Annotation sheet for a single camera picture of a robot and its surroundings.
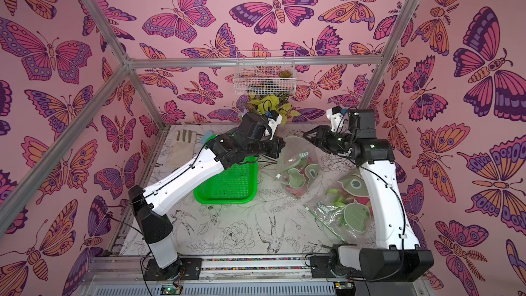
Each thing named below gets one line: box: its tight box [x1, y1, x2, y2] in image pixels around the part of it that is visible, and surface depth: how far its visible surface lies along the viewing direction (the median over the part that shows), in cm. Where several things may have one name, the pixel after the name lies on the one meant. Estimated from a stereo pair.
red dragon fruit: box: [284, 156, 313, 197], surface depth 79 cm
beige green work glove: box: [166, 129, 198, 170], surface depth 112 cm
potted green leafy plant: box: [238, 92, 302, 127], surface depth 98 cm
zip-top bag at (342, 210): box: [303, 170, 377, 246], surface depth 81 cm
